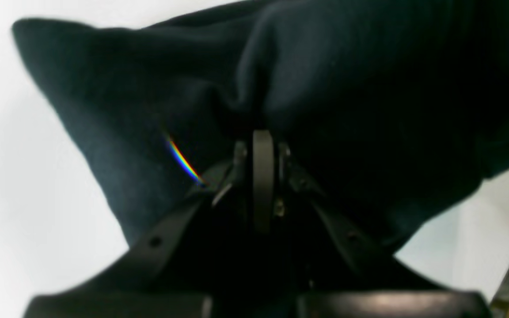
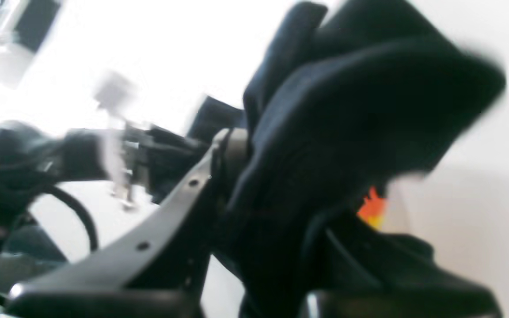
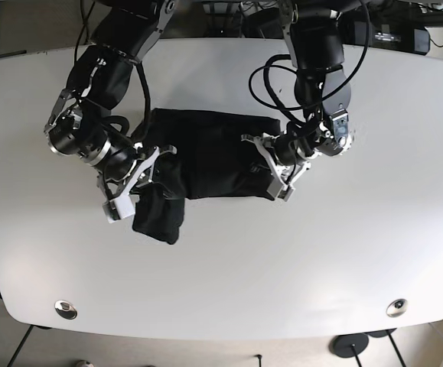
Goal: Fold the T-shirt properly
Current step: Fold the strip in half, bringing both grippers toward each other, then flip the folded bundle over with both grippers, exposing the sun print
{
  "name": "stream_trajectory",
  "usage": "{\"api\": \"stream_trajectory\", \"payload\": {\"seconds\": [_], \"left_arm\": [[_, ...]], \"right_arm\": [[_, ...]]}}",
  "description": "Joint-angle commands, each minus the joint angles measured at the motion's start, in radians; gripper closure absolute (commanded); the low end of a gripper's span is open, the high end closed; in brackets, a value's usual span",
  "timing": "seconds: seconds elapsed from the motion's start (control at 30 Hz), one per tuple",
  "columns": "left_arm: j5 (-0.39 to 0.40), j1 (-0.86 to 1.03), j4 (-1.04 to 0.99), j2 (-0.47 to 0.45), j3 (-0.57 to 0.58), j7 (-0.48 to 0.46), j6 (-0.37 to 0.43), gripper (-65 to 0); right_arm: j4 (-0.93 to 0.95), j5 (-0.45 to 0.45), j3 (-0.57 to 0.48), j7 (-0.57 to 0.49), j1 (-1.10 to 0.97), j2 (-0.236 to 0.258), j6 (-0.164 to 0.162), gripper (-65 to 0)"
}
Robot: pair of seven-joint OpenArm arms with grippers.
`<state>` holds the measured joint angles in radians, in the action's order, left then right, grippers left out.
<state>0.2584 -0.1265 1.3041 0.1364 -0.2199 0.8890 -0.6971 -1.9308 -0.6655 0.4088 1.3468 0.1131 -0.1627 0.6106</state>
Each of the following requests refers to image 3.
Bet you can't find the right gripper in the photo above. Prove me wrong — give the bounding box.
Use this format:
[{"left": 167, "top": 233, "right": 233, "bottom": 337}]
[{"left": 96, "top": 145, "right": 178, "bottom": 223}]

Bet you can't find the black printed T-shirt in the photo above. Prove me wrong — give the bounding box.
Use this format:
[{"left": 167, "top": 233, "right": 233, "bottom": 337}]
[{"left": 132, "top": 109, "right": 281, "bottom": 245}]

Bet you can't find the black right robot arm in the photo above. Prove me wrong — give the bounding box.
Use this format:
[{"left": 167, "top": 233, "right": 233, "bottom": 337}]
[{"left": 44, "top": 1, "right": 177, "bottom": 222}]

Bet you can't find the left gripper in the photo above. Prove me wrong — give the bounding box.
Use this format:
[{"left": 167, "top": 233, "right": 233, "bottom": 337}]
[{"left": 241, "top": 134, "right": 313, "bottom": 201}]

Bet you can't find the black floor stand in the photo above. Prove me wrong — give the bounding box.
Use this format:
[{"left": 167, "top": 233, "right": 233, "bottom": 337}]
[
  {"left": 366, "top": 329, "right": 406, "bottom": 367},
  {"left": 330, "top": 333, "right": 370, "bottom": 367}
]

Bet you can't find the table cable grommet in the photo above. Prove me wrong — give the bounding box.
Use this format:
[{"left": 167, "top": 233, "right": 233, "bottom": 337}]
[
  {"left": 54, "top": 300, "right": 78, "bottom": 320},
  {"left": 386, "top": 298, "right": 409, "bottom": 318}
]

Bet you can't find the white orange shoe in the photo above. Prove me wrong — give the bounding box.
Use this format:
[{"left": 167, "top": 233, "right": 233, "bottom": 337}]
[{"left": 75, "top": 360, "right": 94, "bottom": 367}]

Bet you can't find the right black floor stand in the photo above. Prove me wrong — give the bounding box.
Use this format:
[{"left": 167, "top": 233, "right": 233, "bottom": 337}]
[{"left": 366, "top": 329, "right": 406, "bottom": 367}]

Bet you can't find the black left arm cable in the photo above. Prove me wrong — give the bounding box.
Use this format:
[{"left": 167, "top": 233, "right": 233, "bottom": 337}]
[{"left": 248, "top": 0, "right": 371, "bottom": 127}]

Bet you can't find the left black floor stand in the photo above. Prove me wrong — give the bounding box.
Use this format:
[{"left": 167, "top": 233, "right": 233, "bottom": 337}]
[{"left": 330, "top": 333, "right": 370, "bottom": 367}]

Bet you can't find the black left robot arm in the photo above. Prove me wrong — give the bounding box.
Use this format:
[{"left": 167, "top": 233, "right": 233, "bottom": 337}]
[{"left": 241, "top": 1, "right": 352, "bottom": 200}]

